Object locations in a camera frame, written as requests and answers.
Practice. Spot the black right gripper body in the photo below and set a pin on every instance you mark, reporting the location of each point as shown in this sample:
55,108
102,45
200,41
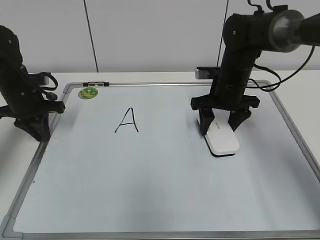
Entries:
226,93

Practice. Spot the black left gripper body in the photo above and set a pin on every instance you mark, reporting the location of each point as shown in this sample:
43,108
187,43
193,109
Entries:
27,100

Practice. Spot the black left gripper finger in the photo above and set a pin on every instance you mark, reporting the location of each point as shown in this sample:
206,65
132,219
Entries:
37,127

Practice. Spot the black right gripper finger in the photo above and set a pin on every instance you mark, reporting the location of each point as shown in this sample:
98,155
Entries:
237,117
206,116

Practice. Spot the white whiteboard eraser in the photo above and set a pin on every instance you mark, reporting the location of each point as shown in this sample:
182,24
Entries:
220,138

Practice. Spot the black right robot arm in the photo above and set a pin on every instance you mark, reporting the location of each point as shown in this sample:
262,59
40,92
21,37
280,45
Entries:
245,36

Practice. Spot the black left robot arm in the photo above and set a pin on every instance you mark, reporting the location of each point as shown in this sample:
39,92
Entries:
12,68

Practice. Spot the green round magnet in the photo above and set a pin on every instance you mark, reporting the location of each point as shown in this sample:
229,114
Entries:
88,93

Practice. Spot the black and grey board clip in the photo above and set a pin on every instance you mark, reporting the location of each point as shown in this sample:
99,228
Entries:
96,84

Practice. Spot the grey framed whiteboard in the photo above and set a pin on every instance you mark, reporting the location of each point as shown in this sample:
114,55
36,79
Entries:
131,164

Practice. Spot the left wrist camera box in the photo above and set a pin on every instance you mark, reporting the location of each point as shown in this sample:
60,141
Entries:
40,79

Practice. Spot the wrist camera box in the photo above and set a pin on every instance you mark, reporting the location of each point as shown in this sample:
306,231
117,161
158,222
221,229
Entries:
207,72
40,79

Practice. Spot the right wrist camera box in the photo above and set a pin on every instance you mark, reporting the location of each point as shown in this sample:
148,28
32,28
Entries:
207,72

